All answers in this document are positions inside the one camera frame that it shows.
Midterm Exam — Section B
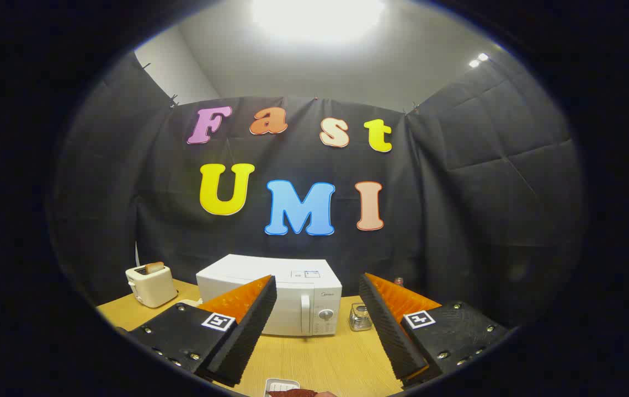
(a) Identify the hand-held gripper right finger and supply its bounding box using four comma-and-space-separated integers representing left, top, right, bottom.
359, 272, 508, 387

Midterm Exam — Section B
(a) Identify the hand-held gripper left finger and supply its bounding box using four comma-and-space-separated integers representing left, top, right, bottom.
127, 275, 278, 388

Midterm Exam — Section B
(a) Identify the white toaster oven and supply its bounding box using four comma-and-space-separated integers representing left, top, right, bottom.
196, 254, 343, 337

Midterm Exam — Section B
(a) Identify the brown meat piece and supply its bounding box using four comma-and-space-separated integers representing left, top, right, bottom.
268, 389, 337, 397

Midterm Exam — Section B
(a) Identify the cream toaster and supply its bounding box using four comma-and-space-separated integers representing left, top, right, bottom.
125, 264, 178, 308

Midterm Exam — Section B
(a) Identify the small white dish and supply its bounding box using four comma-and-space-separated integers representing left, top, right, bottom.
264, 378, 300, 396

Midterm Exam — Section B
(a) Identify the black backdrop cloth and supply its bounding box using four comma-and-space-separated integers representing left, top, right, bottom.
50, 52, 585, 331

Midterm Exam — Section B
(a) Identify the ceiling light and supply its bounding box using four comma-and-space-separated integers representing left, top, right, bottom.
251, 0, 387, 42

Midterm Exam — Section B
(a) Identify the wire mesh holder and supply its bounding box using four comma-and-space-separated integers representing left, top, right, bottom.
349, 303, 373, 332

